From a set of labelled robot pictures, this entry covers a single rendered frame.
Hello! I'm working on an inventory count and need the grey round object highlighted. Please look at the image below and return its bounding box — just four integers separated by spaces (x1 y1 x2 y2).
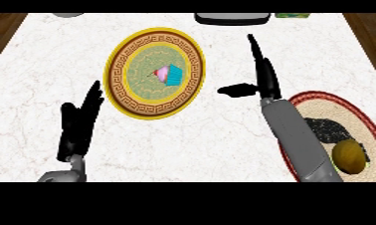
52 13 86 19

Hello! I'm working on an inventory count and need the beige plate with red rim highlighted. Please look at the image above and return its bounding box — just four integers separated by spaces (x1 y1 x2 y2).
277 90 376 183

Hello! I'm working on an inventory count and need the black speckled food piece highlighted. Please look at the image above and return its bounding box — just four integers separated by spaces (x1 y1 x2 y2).
302 116 372 163

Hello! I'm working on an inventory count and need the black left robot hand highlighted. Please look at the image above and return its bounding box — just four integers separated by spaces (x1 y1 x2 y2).
56 80 106 163

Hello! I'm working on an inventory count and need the yellow-brown round fruit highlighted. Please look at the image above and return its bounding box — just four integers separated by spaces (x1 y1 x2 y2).
330 138 369 175

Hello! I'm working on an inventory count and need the green patterned box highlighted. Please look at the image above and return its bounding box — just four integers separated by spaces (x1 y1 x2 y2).
273 13 311 19

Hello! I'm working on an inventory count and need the round yellow patterned placemat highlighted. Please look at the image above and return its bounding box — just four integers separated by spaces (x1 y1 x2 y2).
102 27 207 120

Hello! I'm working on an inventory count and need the pink cupcake with blue wrapper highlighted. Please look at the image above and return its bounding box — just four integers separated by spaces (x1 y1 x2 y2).
148 64 186 87

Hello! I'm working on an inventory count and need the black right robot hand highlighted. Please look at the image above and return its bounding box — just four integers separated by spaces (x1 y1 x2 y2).
215 33 283 102

